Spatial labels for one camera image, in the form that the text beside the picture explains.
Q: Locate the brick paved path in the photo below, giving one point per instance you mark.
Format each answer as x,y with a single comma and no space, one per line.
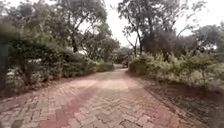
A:
110,103

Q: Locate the group of leafy trees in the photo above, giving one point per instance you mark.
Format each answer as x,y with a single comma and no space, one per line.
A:
80,13

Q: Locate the row of pale-leaved bushes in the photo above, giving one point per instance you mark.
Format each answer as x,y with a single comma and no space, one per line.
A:
173,66

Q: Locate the row of green bushes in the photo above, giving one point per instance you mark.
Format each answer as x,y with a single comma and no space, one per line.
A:
50,63

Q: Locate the group of tall trees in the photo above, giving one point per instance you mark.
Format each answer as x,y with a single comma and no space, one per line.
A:
146,20

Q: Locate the dark bare soil strip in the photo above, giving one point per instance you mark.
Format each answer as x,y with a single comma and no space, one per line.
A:
193,104

